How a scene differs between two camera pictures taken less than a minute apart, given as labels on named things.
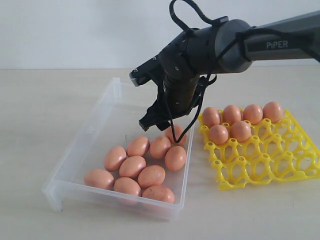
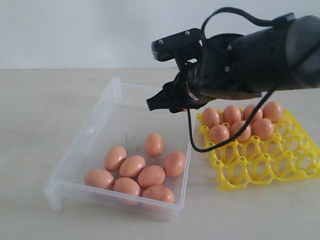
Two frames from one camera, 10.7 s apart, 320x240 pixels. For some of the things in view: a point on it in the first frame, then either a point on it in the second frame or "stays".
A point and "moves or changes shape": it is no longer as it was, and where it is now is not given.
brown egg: x=253 y=113 stays
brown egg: x=218 y=134 stays
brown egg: x=179 y=130 to x=262 y=128
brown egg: x=210 y=117 stays
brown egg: x=272 y=110 stays
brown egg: x=159 y=146 moves or changes shape
